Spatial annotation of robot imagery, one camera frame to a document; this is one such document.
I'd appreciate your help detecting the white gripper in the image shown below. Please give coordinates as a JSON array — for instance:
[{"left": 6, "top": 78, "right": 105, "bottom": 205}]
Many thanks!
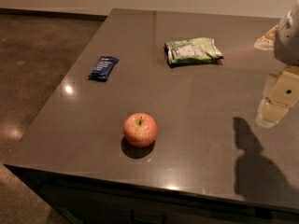
[{"left": 254, "top": 1, "right": 299, "bottom": 128}]

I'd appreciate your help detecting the green jalapeno chip bag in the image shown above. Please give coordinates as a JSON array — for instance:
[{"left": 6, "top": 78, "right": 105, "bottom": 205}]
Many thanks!
[{"left": 164, "top": 37, "right": 223, "bottom": 65}]

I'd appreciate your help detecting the blue snack bar wrapper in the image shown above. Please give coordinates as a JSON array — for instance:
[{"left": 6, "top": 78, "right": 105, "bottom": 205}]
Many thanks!
[{"left": 89, "top": 56, "right": 119, "bottom": 82}]

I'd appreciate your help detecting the red apple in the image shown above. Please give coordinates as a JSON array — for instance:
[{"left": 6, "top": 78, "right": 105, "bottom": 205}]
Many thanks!
[{"left": 123, "top": 113, "right": 158, "bottom": 148}]

